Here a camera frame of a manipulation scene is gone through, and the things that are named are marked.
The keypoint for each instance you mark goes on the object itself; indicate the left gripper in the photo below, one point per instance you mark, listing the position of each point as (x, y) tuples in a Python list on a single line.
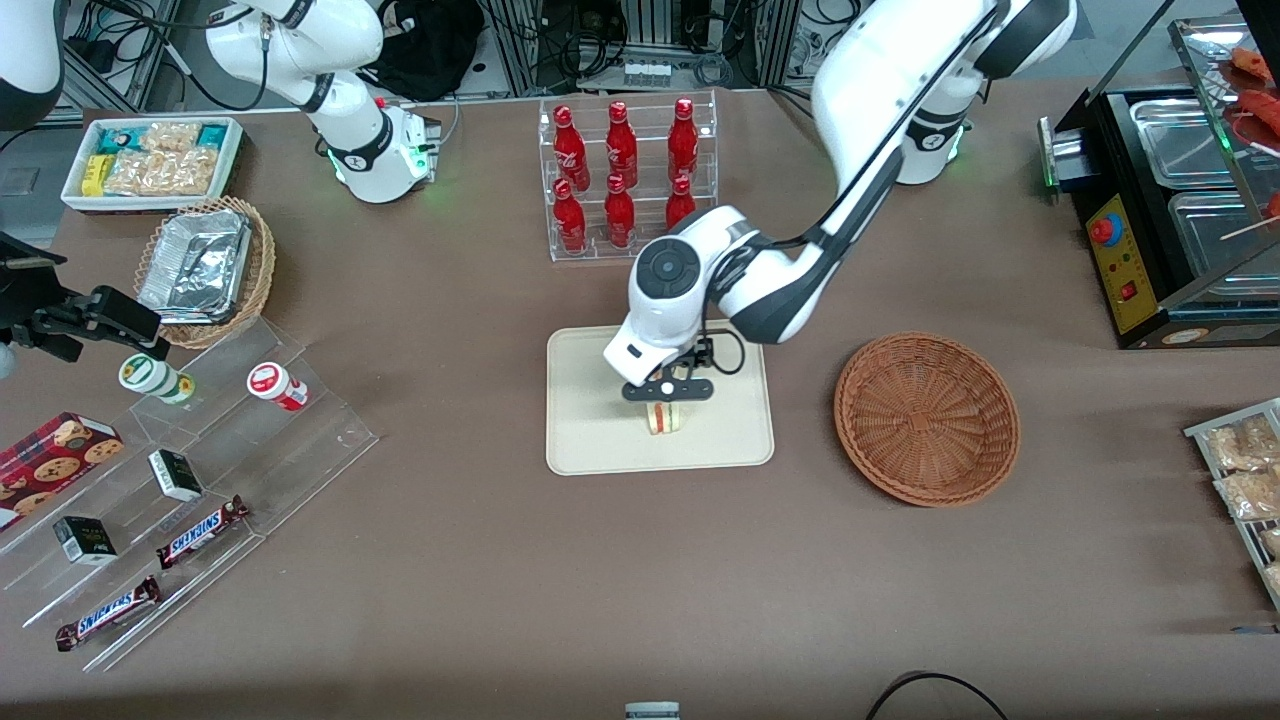
[(701, 354)]

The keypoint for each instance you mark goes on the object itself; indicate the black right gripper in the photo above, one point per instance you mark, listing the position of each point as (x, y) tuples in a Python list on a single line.
[(30, 300)]

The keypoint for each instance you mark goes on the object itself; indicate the small layered sandwich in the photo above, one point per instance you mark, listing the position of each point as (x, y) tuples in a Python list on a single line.
[(664, 418)]

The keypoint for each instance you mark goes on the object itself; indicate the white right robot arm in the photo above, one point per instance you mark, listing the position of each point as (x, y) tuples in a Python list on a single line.
[(350, 130)]

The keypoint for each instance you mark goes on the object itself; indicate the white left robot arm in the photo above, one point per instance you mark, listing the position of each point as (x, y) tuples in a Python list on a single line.
[(870, 100)]

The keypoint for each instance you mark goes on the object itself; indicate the beige plastic tray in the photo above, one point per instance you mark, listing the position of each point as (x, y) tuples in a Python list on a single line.
[(590, 430)]

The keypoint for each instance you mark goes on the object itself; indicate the light wicker basket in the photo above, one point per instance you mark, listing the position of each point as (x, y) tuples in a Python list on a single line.
[(260, 270)]

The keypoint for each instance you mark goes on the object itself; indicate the brown round wicker basket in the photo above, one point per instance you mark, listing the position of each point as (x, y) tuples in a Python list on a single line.
[(925, 420)]

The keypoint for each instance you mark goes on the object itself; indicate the green sunflower yogurt bottle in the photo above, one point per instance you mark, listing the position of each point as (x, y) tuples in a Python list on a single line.
[(150, 375)]

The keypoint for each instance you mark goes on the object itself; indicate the silver foil container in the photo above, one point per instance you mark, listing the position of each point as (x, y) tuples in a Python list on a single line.
[(195, 265)]

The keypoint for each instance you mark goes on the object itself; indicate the red tartan cookie box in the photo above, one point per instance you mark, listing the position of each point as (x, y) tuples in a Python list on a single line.
[(50, 455)]

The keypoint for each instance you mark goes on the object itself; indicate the clear acrylic bottle rack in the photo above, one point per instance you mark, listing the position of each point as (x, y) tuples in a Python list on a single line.
[(645, 255)]

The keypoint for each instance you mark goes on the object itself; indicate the white plastic snack bin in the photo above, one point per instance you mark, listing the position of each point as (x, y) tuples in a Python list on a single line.
[(150, 205)]

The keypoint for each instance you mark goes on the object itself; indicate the yellow snack packet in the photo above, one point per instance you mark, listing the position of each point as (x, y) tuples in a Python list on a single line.
[(94, 175)]

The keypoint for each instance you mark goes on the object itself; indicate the small black carton box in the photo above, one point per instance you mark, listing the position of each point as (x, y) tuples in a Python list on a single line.
[(85, 540), (175, 475)]

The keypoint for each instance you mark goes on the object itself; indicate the clear bag of puffed snacks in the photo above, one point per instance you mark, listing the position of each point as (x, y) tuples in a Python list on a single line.
[(160, 172), (170, 135)]

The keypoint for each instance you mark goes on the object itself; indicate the red cola bottle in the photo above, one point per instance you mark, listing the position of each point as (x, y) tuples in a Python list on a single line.
[(569, 220), (683, 140), (619, 215), (570, 150), (680, 205), (621, 145)]

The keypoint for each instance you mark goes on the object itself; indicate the teal snack packet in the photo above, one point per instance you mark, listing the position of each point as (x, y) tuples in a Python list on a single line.
[(117, 140)]

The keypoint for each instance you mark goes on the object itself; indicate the red white yogurt bottle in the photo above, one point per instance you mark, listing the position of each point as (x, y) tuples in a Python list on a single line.
[(275, 385)]

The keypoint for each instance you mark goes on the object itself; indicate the Snickers chocolate bar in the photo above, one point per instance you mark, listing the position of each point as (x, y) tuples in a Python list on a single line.
[(202, 530), (108, 612)]

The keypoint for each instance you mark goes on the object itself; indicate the clear acrylic stepped shelf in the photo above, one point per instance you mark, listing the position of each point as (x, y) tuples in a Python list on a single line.
[(300, 440)]

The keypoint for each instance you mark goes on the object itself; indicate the white power strip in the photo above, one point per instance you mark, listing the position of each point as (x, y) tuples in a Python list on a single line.
[(648, 72)]

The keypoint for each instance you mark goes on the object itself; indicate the small white grey device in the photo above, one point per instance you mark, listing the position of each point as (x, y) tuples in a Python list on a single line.
[(652, 711)]

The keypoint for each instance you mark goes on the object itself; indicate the black fabric bag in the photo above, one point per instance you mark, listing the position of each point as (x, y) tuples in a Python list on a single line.
[(425, 45)]

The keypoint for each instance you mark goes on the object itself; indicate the black hot food display machine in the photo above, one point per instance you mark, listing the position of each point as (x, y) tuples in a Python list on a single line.
[(1130, 260)]

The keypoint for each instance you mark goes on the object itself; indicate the steel food pan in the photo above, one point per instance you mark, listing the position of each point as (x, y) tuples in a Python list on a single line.
[(1215, 245), (1175, 140)]

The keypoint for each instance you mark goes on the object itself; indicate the clear bag of fried snacks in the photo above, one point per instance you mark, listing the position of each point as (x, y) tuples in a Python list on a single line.
[(1272, 545), (1250, 495), (1245, 442)]

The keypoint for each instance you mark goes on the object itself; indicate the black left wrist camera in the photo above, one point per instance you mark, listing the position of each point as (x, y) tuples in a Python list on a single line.
[(698, 355)]

